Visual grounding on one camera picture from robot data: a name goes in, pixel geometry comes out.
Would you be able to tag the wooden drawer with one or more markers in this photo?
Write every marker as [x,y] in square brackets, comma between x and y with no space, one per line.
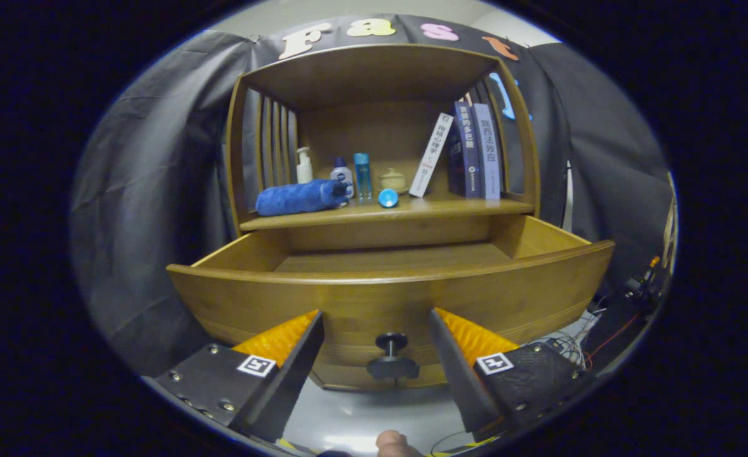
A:
[361,304]

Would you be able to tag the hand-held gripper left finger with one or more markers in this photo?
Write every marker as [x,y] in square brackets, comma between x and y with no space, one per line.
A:
[291,381]

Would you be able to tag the wooden cabinet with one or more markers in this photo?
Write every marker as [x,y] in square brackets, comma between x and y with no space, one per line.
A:
[374,127]

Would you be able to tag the blue towel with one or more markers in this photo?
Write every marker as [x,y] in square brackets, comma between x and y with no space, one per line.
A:
[294,198]

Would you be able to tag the blue gradient tube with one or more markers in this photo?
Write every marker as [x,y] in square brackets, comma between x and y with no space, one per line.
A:
[388,198]

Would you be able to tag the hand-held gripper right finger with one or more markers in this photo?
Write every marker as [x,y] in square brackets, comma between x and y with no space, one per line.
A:
[460,374]

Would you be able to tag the white book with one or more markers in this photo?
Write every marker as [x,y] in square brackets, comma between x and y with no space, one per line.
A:
[431,155]

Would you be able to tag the wooden countertop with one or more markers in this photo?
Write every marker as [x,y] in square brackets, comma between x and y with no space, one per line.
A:
[450,206]

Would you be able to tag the dark blue book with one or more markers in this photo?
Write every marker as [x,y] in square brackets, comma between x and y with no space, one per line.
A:
[466,149]

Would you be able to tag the light purple book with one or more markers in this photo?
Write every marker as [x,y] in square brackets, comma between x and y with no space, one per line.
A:
[489,152]

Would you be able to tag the white blue-capped lotion bottle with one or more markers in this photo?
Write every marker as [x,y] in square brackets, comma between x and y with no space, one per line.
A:
[342,172]

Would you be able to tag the clear blue bottle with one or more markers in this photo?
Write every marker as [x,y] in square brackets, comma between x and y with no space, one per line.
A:
[362,178]

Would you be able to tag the white pump bottle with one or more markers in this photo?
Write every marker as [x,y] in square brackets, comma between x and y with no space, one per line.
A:
[304,170]

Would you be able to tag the beige lidded teacup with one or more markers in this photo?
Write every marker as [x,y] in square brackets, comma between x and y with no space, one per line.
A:
[392,181]

